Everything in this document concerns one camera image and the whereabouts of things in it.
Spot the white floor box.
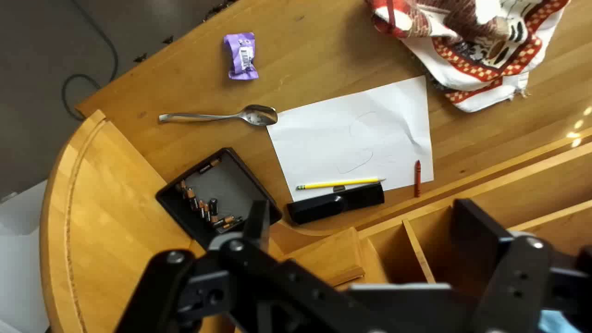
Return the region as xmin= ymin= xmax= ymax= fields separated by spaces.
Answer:
xmin=0 ymin=179 xmax=53 ymax=333

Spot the metal spoon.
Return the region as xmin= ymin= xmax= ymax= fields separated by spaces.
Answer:
xmin=156 ymin=101 xmax=280 ymax=129

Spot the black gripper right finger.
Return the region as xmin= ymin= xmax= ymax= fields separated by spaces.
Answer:
xmin=452 ymin=196 xmax=592 ymax=333

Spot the black floor cable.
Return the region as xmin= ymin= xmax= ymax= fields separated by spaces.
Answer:
xmin=60 ymin=0 xmax=123 ymax=122

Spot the purple candy wrapper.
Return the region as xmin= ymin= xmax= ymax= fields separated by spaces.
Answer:
xmin=223 ymin=31 xmax=262 ymax=83

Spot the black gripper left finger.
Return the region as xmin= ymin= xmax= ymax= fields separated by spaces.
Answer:
xmin=114 ymin=197 xmax=386 ymax=333

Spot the yellow pencil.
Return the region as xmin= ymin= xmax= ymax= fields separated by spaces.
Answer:
xmin=295 ymin=175 xmax=386 ymax=192

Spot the red pen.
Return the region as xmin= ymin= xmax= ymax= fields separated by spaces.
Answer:
xmin=413 ymin=159 xmax=424 ymax=199

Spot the white paper sheet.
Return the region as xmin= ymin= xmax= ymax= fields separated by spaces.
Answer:
xmin=265 ymin=74 xmax=437 ymax=203

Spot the black plastic tray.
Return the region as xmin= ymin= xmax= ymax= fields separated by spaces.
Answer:
xmin=154 ymin=146 xmax=286 ymax=251

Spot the red white patterned cloth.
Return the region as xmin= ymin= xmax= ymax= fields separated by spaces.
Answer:
xmin=367 ymin=0 xmax=572 ymax=114

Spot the wooden roll-top desk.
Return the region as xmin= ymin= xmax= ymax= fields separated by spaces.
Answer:
xmin=40 ymin=0 xmax=592 ymax=333

